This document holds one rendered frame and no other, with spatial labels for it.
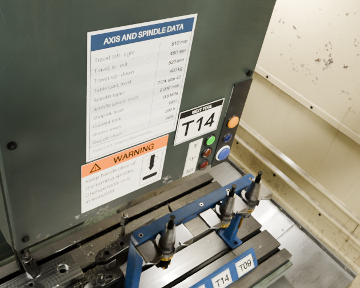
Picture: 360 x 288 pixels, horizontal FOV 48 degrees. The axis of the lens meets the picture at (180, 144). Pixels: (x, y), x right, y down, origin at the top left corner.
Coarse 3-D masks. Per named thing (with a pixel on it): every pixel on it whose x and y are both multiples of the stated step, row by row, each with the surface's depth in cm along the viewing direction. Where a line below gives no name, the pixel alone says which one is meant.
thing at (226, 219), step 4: (220, 204) 124; (216, 208) 122; (216, 212) 121; (220, 212) 121; (236, 212) 122; (220, 216) 120; (224, 216) 120; (228, 216) 120; (232, 216) 123; (224, 220) 121; (228, 220) 121
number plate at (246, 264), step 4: (248, 256) 143; (240, 260) 141; (244, 260) 142; (248, 260) 143; (252, 260) 144; (236, 264) 140; (240, 264) 141; (244, 264) 142; (248, 264) 143; (252, 264) 144; (236, 268) 140; (240, 268) 141; (244, 268) 142; (248, 268) 143; (252, 268) 144; (240, 272) 141; (244, 272) 142; (240, 276) 141
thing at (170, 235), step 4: (164, 228) 107; (168, 228) 105; (172, 228) 105; (164, 232) 106; (168, 232) 105; (172, 232) 105; (164, 236) 107; (168, 236) 106; (172, 236) 106; (160, 240) 109; (164, 240) 107; (168, 240) 107; (172, 240) 107; (164, 244) 108; (168, 244) 108; (172, 244) 108
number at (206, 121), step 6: (204, 114) 69; (210, 114) 70; (216, 114) 72; (198, 120) 69; (204, 120) 70; (210, 120) 72; (198, 126) 70; (204, 126) 71; (210, 126) 73; (192, 132) 70; (198, 132) 71
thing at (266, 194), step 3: (261, 183) 134; (261, 186) 133; (264, 186) 133; (261, 189) 132; (264, 189) 132; (267, 189) 132; (261, 192) 131; (264, 192) 131; (267, 192) 131; (270, 192) 132; (261, 195) 130; (264, 195) 130; (267, 195) 130; (270, 195) 131; (261, 198) 129; (264, 198) 129; (267, 198) 129; (270, 198) 130
